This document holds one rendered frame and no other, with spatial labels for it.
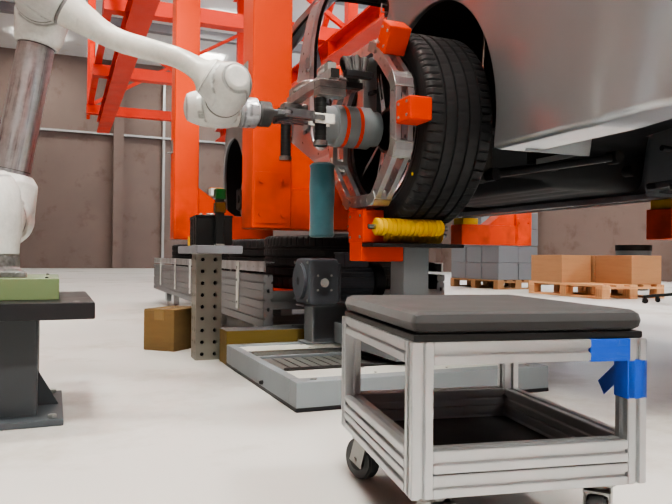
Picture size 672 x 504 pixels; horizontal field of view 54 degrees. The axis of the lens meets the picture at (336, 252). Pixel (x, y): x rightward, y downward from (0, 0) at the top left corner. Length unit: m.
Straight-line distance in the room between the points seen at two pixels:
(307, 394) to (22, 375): 0.71
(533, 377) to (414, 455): 1.28
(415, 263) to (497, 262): 6.75
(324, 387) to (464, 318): 0.95
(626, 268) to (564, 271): 0.64
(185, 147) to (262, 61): 1.93
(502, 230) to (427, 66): 3.50
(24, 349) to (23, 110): 0.69
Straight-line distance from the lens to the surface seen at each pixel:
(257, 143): 2.60
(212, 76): 1.77
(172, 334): 2.92
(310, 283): 2.42
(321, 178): 2.29
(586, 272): 8.00
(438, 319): 0.88
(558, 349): 0.97
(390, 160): 2.05
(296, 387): 1.77
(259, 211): 2.57
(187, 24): 4.72
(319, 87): 2.04
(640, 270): 7.72
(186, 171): 4.50
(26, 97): 2.08
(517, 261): 9.20
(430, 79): 2.08
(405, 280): 2.27
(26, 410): 1.81
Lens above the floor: 0.41
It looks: level
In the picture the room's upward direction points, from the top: 1 degrees clockwise
